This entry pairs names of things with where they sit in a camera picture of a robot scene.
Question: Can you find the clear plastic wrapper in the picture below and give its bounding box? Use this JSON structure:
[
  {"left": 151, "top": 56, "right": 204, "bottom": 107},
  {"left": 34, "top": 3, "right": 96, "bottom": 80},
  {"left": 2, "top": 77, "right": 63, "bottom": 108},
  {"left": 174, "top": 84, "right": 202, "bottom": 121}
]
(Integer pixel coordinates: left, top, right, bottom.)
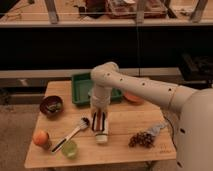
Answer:
[{"left": 147, "top": 122, "right": 167, "bottom": 136}]

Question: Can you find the orange bowl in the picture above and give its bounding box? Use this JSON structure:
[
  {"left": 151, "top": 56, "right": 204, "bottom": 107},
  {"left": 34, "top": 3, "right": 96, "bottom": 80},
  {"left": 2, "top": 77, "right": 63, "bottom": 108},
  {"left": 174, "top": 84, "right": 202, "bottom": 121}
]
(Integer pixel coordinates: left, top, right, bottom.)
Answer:
[{"left": 123, "top": 92, "right": 144, "bottom": 104}]

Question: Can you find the green plastic tray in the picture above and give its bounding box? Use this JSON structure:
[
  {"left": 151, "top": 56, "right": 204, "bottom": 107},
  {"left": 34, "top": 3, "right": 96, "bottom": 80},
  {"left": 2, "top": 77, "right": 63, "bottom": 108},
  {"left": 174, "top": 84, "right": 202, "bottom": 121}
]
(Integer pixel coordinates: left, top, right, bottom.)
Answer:
[{"left": 71, "top": 72, "right": 124, "bottom": 107}]

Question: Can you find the dark brown bowl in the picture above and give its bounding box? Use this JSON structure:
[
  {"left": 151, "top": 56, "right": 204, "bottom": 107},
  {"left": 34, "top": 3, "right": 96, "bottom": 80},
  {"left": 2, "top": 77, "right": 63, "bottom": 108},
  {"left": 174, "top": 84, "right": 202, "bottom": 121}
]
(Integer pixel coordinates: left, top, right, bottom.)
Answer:
[{"left": 39, "top": 96, "right": 63, "bottom": 117}]

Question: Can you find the orange fruit on cup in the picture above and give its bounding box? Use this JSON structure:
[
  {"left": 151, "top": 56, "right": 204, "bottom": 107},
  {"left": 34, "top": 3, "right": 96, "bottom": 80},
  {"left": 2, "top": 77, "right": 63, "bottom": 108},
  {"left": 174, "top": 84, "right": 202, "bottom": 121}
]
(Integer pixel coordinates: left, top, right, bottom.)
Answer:
[{"left": 33, "top": 130, "right": 52, "bottom": 150}]

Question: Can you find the bunch of dark grapes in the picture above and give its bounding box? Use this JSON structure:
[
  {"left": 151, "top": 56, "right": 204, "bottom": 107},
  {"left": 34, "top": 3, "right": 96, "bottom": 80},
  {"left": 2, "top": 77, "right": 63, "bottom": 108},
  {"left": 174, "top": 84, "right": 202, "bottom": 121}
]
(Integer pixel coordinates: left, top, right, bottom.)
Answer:
[{"left": 129, "top": 132, "right": 155, "bottom": 148}]

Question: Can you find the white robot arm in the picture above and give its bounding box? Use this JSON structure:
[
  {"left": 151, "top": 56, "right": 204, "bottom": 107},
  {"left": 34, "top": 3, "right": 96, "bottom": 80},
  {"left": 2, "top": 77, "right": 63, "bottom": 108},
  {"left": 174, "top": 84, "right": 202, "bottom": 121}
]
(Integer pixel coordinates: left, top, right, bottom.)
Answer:
[{"left": 90, "top": 62, "right": 213, "bottom": 171}]

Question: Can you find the green plastic cup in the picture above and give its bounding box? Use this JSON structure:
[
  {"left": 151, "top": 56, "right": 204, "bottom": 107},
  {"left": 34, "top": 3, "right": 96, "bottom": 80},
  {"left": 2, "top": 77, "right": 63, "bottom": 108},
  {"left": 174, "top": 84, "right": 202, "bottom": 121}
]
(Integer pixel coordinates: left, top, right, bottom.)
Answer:
[{"left": 61, "top": 140, "right": 78, "bottom": 159}]

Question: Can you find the silver spoon black handle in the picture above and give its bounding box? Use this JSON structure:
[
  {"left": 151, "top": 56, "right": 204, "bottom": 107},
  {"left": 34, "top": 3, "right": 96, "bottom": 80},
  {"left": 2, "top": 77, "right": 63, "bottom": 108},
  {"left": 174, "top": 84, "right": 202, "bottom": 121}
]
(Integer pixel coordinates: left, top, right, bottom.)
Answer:
[{"left": 51, "top": 117, "right": 90, "bottom": 153}]

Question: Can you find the white bottle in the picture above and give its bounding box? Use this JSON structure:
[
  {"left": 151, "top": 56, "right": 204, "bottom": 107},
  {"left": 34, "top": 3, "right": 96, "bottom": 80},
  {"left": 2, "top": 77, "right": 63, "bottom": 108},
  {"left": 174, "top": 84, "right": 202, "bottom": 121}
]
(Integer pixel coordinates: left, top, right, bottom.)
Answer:
[{"left": 95, "top": 130, "right": 109, "bottom": 144}]

